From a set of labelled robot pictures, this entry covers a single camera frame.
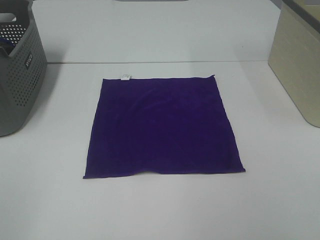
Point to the grey perforated laundry basket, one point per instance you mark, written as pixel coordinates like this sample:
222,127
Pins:
23,65

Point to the purple towel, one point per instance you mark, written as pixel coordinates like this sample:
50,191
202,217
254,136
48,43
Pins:
167,126

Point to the beige plastic bin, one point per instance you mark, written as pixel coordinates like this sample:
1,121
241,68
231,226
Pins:
295,56

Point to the white towel label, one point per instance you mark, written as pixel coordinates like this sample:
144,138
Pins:
126,77

